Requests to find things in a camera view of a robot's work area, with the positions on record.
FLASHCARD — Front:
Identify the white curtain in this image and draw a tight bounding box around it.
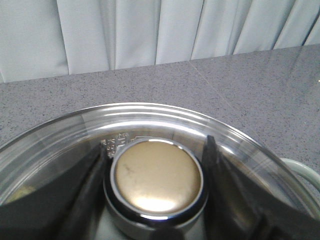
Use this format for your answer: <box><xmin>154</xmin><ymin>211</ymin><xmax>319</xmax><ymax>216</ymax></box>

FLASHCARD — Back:
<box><xmin>0</xmin><ymin>0</ymin><xmax>320</xmax><ymax>83</ymax></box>

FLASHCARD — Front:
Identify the glass pot lid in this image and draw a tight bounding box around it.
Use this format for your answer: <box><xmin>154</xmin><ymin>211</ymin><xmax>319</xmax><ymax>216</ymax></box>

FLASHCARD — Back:
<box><xmin>0</xmin><ymin>103</ymin><xmax>320</xmax><ymax>240</ymax></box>

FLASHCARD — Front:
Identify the pale green electric cooking pot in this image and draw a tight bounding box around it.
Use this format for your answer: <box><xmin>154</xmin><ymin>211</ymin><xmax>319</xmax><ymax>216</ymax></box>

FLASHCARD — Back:
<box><xmin>280</xmin><ymin>157</ymin><xmax>320</xmax><ymax>192</ymax></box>

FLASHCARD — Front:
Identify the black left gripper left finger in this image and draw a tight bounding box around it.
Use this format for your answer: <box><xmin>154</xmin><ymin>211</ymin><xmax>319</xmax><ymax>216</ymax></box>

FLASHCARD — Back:
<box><xmin>0</xmin><ymin>144</ymin><xmax>106</xmax><ymax>240</ymax></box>

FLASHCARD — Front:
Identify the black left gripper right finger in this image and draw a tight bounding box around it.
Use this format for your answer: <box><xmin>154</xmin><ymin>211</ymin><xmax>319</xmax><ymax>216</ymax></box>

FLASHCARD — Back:
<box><xmin>202</xmin><ymin>135</ymin><xmax>320</xmax><ymax>240</ymax></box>

